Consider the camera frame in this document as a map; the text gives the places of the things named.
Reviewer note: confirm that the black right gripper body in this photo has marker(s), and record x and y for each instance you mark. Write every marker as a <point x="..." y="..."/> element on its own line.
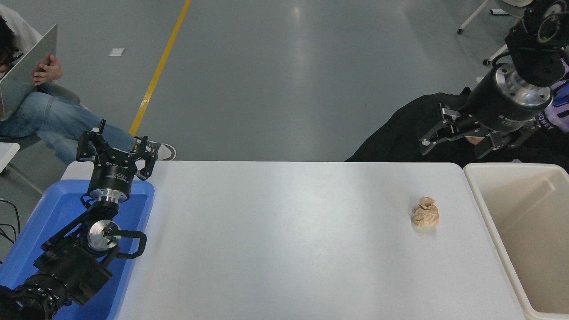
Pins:
<point x="493" y="106"/>

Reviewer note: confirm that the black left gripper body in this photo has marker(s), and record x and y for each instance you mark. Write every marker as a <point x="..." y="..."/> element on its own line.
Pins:
<point x="111" y="175"/>

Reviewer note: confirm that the tan paper ball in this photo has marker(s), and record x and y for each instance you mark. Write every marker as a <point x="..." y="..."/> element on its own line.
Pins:
<point x="425" y="214"/>

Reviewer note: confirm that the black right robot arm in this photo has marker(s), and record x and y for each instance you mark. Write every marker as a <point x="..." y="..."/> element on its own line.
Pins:
<point x="533" y="49"/>

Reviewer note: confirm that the person's left hand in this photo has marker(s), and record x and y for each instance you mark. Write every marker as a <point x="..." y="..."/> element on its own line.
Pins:
<point x="474" y="140"/>
<point x="48" y="71"/>

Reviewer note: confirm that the person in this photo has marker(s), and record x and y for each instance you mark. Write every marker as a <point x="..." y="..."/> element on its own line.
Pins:
<point x="395" y="133"/>
<point x="53" y="120"/>

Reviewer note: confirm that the blue plastic tray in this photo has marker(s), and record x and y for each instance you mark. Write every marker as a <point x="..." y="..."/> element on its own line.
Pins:
<point x="53" y="209"/>

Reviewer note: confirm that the small white side table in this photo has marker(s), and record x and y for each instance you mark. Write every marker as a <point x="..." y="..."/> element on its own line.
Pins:
<point x="6" y="153"/>

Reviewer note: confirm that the white wheeled chair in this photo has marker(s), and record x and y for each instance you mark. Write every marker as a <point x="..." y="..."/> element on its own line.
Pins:
<point x="473" y="15"/>

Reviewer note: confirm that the white paper scrap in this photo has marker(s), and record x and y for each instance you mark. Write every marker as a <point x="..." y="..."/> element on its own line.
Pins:
<point x="117" y="52"/>

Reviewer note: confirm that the large pale bin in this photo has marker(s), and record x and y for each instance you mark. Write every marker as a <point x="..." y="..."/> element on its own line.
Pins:
<point x="533" y="231"/>

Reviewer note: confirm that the grey laptop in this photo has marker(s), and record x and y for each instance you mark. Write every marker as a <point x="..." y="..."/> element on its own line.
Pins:
<point x="22" y="73"/>

